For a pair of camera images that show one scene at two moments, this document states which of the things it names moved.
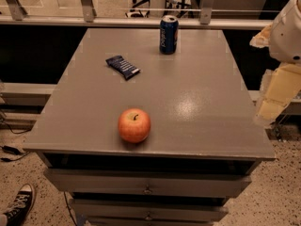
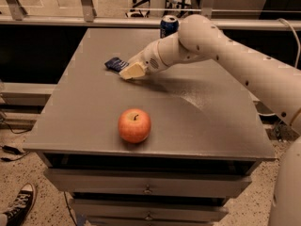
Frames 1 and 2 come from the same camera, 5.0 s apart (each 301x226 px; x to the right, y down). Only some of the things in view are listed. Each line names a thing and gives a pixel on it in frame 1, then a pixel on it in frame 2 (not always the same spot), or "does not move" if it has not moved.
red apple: [134, 125] does not move
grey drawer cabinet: [204, 144] does not move
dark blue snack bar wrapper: [122, 66] does not move
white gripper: [287, 38] to [148, 60]
